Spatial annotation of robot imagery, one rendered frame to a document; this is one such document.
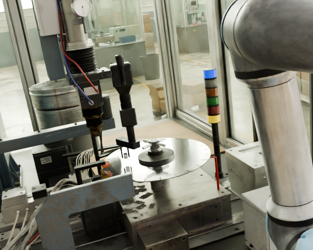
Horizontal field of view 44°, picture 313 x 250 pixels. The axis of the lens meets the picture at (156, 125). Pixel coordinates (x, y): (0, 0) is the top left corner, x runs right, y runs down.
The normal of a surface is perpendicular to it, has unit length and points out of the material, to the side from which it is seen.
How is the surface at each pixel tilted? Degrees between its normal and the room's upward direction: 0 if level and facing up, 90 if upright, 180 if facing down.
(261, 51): 111
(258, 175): 90
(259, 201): 0
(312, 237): 8
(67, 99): 90
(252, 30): 79
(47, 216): 90
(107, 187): 90
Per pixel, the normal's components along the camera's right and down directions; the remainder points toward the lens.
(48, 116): -0.37, 0.33
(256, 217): -0.94, 0.22
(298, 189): -0.03, 0.31
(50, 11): 0.32, 0.24
